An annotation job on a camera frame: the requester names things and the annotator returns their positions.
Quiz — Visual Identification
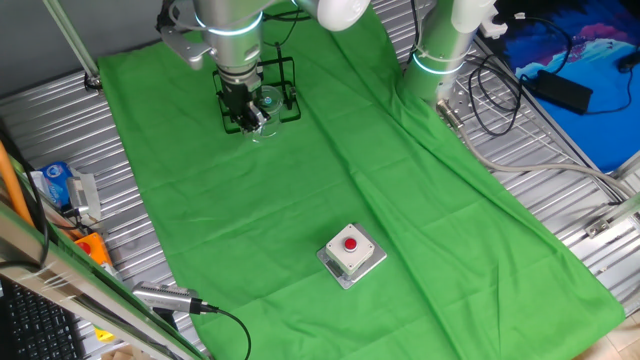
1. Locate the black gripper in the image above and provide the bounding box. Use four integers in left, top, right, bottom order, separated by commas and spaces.
218, 80, 270, 135

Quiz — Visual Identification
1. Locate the clear glass mug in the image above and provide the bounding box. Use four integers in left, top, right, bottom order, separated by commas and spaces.
252, 84, 286, 144

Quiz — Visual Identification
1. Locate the green cloth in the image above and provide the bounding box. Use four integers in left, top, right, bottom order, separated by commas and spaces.
97, 0, 626, 360

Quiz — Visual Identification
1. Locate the white button box on plate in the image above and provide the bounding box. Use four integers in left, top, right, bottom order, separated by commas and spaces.
316, 222, 389, 290

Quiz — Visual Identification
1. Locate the silver finned device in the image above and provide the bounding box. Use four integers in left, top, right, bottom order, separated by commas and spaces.
66, 172, 103, 221

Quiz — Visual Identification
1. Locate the orange button box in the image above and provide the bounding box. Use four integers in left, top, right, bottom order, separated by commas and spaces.
73, 232, 114, 266

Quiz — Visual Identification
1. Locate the blue tissue pack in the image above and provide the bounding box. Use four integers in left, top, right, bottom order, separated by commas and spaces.
37, 160, 76, 209

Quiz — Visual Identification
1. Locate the orange pole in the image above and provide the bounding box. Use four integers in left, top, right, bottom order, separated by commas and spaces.
0, 139, 34, 226

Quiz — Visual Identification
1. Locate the cardboard box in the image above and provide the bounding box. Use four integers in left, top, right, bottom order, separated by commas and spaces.
99, 347, 136, 360

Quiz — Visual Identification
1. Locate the black keyboard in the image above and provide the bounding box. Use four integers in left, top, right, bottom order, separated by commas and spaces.
0, 279, 86, 360

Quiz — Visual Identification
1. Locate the black power adapter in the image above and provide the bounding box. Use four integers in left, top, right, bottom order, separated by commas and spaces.
534, 68, 595, 115

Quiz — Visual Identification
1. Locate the blue patterned mat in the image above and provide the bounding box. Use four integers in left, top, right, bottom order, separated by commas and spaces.
479, 0, 640, 174

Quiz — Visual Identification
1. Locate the black computer mouse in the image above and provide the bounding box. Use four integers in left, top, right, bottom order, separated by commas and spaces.
617, 49, 640, 75

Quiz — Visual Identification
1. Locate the black wire cup rack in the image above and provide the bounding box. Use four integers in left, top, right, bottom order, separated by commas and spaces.
212, 42, 303, 135

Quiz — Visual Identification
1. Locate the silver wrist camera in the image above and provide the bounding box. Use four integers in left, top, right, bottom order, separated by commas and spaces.
157, 0, 214, 71

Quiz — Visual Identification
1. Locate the black camera cable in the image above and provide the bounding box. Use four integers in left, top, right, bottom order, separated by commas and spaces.
192, 298, 253, 360

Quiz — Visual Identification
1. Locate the silver exterior camera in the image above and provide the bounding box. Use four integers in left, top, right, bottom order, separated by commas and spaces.
131, 280, 201, 316

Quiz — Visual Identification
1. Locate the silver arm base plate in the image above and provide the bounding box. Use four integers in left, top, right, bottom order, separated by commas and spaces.
434, 74, 474, 131

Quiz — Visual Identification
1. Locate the black camera stand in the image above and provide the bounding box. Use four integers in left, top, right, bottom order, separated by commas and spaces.
152, 307, 180, 334

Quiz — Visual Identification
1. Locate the black base cable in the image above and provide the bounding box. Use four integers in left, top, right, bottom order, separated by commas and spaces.
467, 52, 524, 137

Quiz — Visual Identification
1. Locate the aluminium frame beam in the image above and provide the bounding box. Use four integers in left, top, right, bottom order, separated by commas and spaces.
0, 199, 206, 360

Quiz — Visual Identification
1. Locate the grey conduit cable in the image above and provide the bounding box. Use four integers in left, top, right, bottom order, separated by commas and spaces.
435, 98, 634, 199

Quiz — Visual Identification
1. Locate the aluminium profile bracket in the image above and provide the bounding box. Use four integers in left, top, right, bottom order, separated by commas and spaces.
583, 192, 640, 240

